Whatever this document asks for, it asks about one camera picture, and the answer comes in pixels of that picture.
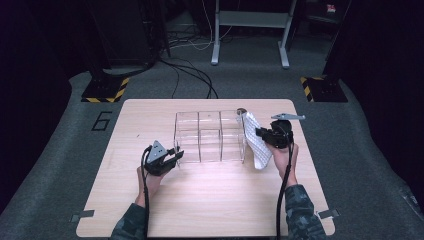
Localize black cabinet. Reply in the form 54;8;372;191
87;0;171;68

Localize hand-held gripper black cable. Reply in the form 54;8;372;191
275;141;295;240
141;145;152;240

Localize clear acrylic organizer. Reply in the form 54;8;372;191
173;109;248;164

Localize white dotted cloth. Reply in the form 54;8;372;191
240;111;274;170

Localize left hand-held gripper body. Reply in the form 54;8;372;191
142;140;178;177

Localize person's left hand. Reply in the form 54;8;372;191
134;168;166;208

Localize grey tape strip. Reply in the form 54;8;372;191
69;209;96;223
316;208;342;220

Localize dark box with red label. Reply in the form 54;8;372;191
304;0;351;24

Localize black stand base striped edge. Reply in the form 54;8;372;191
299;76;349;103
80;77;130;104

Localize left hand-held gripper black cable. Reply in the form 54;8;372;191
141;145;152;240

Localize right hand-held gripper black cable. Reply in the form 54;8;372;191
275;141;295;240

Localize black floor cables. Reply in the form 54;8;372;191
156;58;219;100

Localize white metal table frame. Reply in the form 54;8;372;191
210;0;299;70

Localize white floor cables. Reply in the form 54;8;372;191
168;0;234;52

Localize person's right hand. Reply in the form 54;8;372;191
266;142;299;188

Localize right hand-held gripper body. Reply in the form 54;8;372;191
266;113;306;150

